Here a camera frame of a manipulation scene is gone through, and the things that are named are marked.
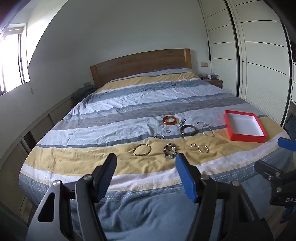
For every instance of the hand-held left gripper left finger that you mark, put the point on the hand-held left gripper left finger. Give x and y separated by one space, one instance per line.
107 172

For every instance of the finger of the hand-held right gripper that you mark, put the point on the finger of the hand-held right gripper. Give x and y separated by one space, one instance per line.
266 168
288 143

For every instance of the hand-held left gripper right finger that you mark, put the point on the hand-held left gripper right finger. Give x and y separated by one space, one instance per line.
186 178

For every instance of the gold bangle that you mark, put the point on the gold bangle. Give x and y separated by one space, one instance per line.
134 150

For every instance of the dark grey bangle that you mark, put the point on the dark grey bangle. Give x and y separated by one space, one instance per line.
182 132

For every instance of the red shallow box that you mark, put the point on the red shallow box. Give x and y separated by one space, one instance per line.
245 124

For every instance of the blue clothing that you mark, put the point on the blue clothing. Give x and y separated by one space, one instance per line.
291 127

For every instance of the silver brooch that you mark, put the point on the silver brooch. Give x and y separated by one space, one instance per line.
182 122

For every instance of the amber bangle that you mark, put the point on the amber bangle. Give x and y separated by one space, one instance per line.
164 121

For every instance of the striped duvet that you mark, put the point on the striped duvet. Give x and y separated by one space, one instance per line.
138 99

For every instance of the grey-blue clothes pile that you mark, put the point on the grey-blue clothes pile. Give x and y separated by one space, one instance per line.
84 92

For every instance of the white wardrobe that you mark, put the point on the white wardrobe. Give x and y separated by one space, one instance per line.
261 58

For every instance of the wooden nightstand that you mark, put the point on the wooden nightstand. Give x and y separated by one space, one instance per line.
215 83

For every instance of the tissue box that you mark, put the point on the tissue box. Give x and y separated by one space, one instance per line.
211 76

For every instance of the wooden headboard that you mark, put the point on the wooden headboard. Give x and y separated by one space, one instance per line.
138 62

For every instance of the window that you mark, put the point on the window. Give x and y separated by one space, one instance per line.
11 62

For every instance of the low wall cabinet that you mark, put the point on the low wall cabinet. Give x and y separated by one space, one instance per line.
27 129

